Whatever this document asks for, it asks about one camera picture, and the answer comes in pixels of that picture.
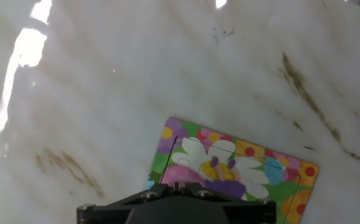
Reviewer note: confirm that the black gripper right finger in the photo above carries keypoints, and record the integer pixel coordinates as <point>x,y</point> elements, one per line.
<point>248,213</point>

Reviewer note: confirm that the colourful fairy puzzle board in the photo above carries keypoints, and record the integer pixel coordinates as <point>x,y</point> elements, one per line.
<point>230,155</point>

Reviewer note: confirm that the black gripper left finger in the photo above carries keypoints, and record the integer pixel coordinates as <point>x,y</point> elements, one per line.
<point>111,213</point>

